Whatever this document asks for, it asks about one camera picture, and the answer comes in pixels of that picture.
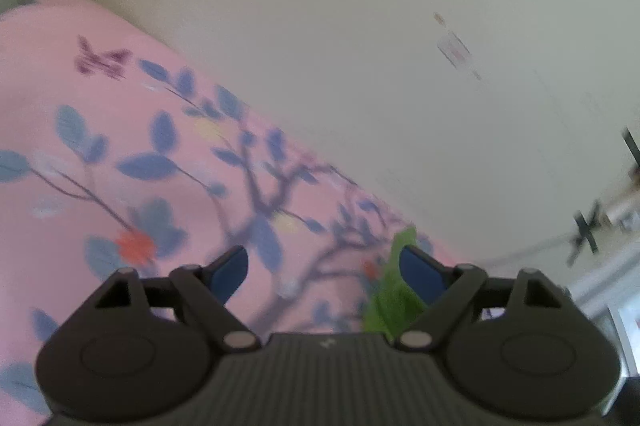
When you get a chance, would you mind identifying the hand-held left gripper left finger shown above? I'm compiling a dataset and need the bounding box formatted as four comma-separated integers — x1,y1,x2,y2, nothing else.
95,245,261,352

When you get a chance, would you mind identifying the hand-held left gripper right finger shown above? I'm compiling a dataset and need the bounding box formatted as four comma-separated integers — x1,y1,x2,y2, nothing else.
397,245,568,352

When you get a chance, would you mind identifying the green and black knit sweater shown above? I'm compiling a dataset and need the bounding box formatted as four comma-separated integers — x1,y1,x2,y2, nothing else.
361,226,436,342

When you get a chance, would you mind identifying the black tape cross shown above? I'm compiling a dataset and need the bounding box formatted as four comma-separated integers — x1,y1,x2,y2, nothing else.
622,128,640,172
567,201,603,264

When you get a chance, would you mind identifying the frosted glass window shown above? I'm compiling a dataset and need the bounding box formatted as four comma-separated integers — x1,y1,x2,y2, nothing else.
565,256,640,407

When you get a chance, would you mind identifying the pink floral bedsheet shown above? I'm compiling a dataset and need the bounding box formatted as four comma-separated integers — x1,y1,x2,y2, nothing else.
0,0,466,426

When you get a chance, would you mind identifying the white power strip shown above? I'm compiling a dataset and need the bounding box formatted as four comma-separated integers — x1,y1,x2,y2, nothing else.
607,193,640,232

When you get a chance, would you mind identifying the small pink wall sticker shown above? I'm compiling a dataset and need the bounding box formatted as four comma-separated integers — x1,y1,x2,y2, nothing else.
437,31,476,69

